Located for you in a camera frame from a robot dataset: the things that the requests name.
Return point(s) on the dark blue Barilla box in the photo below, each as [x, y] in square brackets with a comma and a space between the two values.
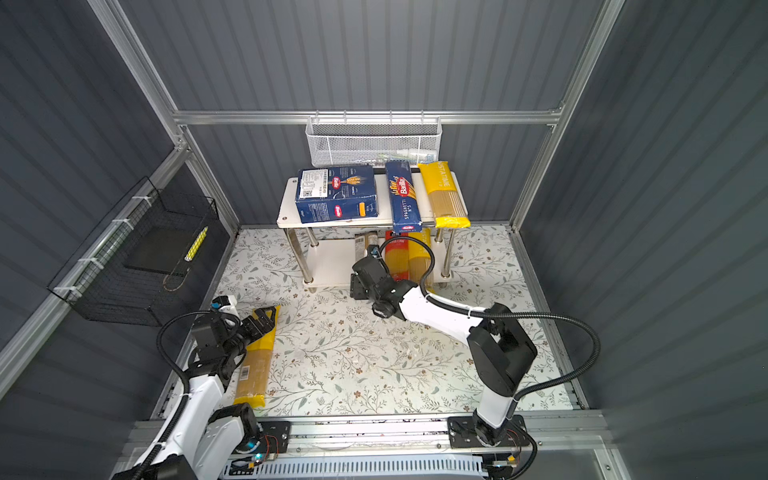
[336, 193]

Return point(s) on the floral table mat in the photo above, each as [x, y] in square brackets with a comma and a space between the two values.
[333, 357]

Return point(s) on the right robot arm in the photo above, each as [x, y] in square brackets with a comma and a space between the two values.
[501, 350]

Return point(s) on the yellow tag in basket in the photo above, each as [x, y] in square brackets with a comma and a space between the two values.
[195, 246]

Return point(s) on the yellow Pasta Time bag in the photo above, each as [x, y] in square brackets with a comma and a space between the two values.
[419, 259]
[445, 200]

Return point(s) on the clear blue spaghetti bag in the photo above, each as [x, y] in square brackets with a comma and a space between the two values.
[363, 242]

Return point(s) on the blue Barilla spaghetti box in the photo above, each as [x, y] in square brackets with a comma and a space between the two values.
[404, 205]

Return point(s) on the black wire basket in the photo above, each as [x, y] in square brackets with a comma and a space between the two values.
[134, 273]

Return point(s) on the white two-tier shelf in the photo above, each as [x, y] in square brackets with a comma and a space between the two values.
[325, 251]

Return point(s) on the items in white basket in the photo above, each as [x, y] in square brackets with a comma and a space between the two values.
[379, 158]

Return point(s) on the red spaghetti bag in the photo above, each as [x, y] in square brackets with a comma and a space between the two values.
[396, 255]

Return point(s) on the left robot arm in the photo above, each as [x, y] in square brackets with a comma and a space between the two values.
[198, 437]

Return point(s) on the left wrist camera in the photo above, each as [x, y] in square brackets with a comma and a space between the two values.
[225, 304]

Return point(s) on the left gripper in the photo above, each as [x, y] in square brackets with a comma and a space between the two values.
[265, 324]

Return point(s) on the yellow spaghetti bag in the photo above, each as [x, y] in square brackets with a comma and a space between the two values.
[252, 382]

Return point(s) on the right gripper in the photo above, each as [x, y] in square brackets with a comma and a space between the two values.
[357, 286]

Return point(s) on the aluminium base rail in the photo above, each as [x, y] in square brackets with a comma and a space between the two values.
[410, 434]

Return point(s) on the white wire mesh basket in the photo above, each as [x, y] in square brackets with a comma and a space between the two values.
[330, 142]

